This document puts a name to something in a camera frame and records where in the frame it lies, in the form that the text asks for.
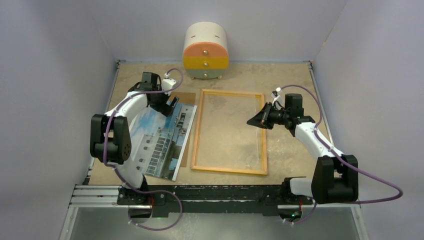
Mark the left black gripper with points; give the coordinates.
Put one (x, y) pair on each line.
(164, 109)

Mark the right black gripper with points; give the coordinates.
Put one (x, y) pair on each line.
(257, 120)

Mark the yellow wooden picture frame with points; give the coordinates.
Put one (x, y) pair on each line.
(223, 142)

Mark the building photo print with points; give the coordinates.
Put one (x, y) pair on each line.
(158, 142)

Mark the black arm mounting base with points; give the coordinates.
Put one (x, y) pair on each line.
(213, 199)

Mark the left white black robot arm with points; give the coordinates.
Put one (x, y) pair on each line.
(110, 139)

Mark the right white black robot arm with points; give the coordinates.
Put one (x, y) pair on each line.
(332, 181)

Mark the round three-drawer mini cabinet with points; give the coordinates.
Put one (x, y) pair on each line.
(205, 52)

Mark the brown frame backing board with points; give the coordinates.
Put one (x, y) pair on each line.
(185, 98)

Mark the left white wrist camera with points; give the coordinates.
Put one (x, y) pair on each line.
(167, 84)

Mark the aluminium rail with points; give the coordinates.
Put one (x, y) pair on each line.
(95, 195)

